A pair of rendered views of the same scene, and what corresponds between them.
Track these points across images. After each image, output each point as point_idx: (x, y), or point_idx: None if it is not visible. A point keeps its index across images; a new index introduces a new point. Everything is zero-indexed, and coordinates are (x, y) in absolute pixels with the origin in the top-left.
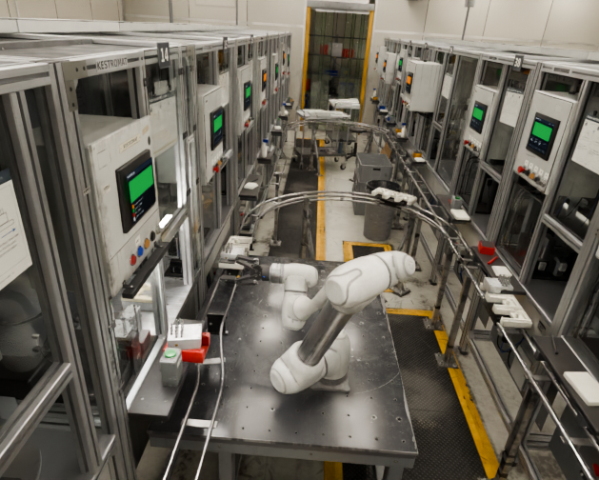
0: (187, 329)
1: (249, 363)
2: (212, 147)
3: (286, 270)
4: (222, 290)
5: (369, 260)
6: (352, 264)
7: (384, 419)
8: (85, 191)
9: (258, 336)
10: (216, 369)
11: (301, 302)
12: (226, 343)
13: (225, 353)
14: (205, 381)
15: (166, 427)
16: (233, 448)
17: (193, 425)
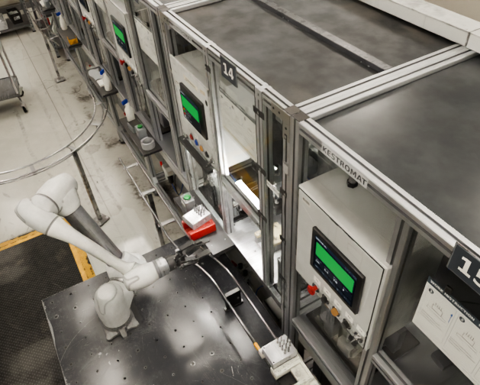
0: (197, 216)
1: (185, 296)
2: (310, 260)
3: (149, 262)
4: None
5: (46, 186)
6: (56, 179)
7: (67, 310)
8: (170, 70)
9: (198, 324)
10: (204, 277)
11: (129, 263)
12: (217, 301)
13: (209, 292)
14: (202, 266)
15: None
16: None
17: (169, 219)
